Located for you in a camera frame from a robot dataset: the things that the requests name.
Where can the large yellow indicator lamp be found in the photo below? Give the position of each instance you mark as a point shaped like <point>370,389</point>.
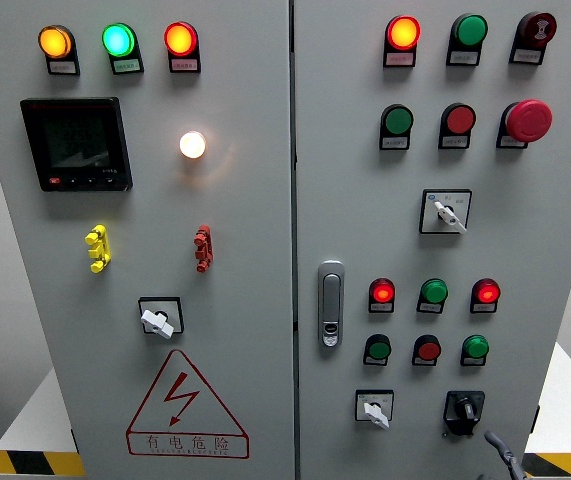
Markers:
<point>55,42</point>

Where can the pale grey cabinet door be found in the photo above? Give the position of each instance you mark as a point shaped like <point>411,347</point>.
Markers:
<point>245,225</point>
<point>515,240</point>

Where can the small black label plate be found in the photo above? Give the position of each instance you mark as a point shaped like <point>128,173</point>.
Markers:
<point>375,361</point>
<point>482,308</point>
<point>423,362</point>
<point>462,58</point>
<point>126,65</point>
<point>453,142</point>
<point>428,308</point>
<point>381,307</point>
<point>509,142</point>
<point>399,59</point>
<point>394,142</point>
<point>63,67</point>
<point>472,362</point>
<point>185,64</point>
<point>526,56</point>

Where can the dark red buzzer lamp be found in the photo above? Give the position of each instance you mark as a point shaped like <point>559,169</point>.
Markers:
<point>538,29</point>

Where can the small green indicator lamp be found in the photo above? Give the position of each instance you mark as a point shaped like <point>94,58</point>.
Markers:
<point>476,346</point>
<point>434,291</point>

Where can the small red indicator lamp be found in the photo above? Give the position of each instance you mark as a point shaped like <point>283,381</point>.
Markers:
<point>486,292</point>
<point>382,292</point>

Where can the large green indicator lamp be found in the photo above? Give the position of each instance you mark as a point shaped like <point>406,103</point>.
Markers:
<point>118,40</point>
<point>470,30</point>

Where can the large red push button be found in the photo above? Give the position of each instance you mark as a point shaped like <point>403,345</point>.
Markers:
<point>460,119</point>

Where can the small red push button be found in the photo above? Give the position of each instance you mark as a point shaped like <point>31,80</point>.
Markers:
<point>428,349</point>

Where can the black yellow striped tape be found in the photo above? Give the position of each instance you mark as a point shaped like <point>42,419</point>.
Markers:
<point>30,464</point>
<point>567,465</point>

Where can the small green push button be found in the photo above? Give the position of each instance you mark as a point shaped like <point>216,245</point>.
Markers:
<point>379,349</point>

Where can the large green push button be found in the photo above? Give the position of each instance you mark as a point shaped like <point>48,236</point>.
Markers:
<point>398,119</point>

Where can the black door hinge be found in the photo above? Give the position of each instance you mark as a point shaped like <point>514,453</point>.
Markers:
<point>535,420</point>
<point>74,441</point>

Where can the silver door lock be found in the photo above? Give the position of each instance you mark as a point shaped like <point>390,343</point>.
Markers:
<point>331,305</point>

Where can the black digital display meter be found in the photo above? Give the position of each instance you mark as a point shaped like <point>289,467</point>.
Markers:
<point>75,144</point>

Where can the red warning triangle sign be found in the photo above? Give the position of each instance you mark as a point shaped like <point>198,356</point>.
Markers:
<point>180,395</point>

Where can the large red indicator lamp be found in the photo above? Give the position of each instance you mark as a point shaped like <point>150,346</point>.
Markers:
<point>403,33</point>
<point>180,39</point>

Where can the large red stop button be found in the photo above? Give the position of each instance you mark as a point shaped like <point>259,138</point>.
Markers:
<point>529,120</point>

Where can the white round lamp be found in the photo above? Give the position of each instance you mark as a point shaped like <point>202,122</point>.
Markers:
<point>192,145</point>

